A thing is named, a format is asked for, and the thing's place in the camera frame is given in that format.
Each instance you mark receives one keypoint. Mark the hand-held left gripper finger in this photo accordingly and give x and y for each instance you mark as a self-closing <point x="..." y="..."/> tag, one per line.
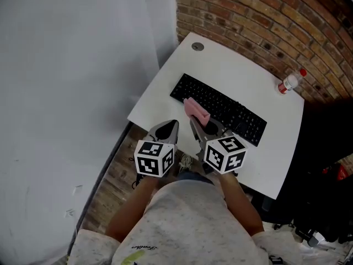
<point x="154" y="130"/>
<point x="176" y="137"/>

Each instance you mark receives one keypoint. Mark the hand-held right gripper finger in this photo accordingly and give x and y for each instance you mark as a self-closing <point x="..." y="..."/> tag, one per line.
<point x="200" y="134"/>
<point x="224" y="132"/>

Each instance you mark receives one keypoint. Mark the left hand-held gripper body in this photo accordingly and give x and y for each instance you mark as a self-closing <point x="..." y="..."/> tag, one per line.
<point x="149" y="159"/>

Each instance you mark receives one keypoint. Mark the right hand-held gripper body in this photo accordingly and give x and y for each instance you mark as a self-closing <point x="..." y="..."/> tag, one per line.
<point x="226" y="153"/>

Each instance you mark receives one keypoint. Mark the pink cloth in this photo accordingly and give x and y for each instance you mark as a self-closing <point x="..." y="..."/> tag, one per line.
<point x="194" y="109"/>

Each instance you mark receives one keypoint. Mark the black keyboard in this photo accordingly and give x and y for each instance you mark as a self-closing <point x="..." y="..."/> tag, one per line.
<point x="215" y="103"/>

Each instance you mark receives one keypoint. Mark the person's right forearm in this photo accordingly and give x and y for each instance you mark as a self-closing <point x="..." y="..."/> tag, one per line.
<point x="240" y="203"/>

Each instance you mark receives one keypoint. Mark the person's left forearm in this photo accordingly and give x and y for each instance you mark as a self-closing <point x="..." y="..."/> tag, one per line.
<point x="129" y="206"/>

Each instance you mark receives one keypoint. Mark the person's beige shoe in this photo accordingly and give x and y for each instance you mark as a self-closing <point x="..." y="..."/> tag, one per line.
<point x="185" y="161"/>

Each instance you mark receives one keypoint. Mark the person's blue jeans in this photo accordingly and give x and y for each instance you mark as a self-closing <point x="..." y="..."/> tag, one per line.
<point x="193" y="177"/>

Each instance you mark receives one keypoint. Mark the black baseboard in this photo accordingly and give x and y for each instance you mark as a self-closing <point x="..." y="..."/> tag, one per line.
<point x="102" y="181"/>

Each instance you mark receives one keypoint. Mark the person's grey speckled shirt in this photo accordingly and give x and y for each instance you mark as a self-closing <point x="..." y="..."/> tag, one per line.
<point x="187" y="225"/>

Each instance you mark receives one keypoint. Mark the clear bottle with red cap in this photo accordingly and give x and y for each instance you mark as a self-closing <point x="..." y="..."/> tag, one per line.
<point x="289" y="83"/>

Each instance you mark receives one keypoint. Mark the black office chair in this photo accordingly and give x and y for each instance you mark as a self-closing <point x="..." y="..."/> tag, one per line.
<point x="322" y="137"/>

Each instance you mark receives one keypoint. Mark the red box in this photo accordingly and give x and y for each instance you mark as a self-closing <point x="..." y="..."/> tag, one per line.
<point x="337" y="172"/>

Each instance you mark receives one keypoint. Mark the white wall socket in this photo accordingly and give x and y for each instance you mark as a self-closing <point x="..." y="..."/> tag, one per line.
<point x="77" y="190"/>
<point x="69" y="212"/>

